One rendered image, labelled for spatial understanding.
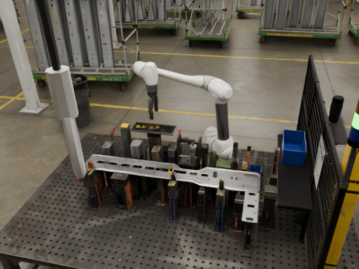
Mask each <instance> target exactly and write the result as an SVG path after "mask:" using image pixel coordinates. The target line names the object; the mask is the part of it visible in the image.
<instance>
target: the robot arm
mask: <svg viewBox="0 0 359 269"><path fill-rule="evenodd" d="M133 70H134V72H135V74H137V75H138V76H139V77H141V78H143V80H144V81H145V83H146V90H147V95H148V96H150V99H149V111H148V112H149V114H150V119H151V120H153V119H154V117H153V104H154V111H156V112H158V103H159V102H158V97H157V94H158V93H157V90H158V76H162V77H166V78H169V79H172V80H175V81H179V82H182V83H186V84H191V85H194V86H197V87H199V88H203V89H205V90H206V91H208V92H210V94H211V96H212V98H213V101H214V102H215V109H216V122H217V128H215V127H208V128H207V129H206V130H205V132H204V135H203V140H202V143H204V144H209V150H208V156H209V152H210V151H215V152H216V159H218V156H219V157H221V158H223V159H225V160H230V159H231V158H232V151H233V140H232V137H231V136H230V135H229V121H228V100H229V99H230V98H231V97H232V95H233V90H232V87H231V86H230V85H229V84H228V83H227V82H225V81H223V80H221V79H219V78H216V77H213V76H208V75H197V76H187V75H182V74H178V73H174V72H170V71H167V70H163V69H159V68H157V66H156V64H155V63H153V62H142V61H138V62H136V63H134V66H133Z"/></svg>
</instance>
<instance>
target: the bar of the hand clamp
mask: <svg viewBox="0 0 359 269"><path fill-rule="evenodd" d="M237 153H238V142H237V141H234V142H233V151H232V163H233V158H236V163H237Z"/></svg>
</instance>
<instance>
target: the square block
mask: <svg viewBox="0 0 359 269"><path fill-rule="evenodd" d="M276 193H277V186H274V185H265V188H264V199H263V207H262V215H261V220H260V229H262V230H269V231H270V230H271V222H272V216H273V211H274V204H275V199H276Z"/></svg>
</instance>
